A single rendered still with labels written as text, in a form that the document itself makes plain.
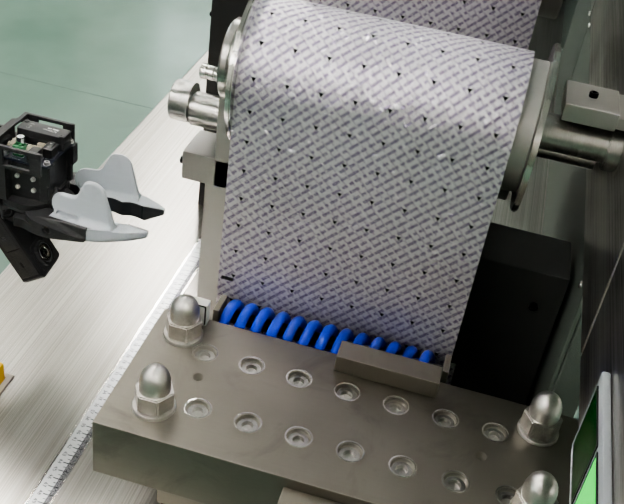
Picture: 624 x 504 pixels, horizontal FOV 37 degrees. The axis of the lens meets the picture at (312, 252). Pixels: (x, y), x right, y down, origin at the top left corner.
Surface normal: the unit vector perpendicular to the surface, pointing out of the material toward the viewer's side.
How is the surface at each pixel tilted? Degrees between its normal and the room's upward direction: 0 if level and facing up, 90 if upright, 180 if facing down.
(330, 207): 90
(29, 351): 0
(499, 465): 0
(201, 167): 90
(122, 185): 85
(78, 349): 0
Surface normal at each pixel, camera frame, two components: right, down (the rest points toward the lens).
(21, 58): 0.13, -0.81
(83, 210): -0.34, 0.49
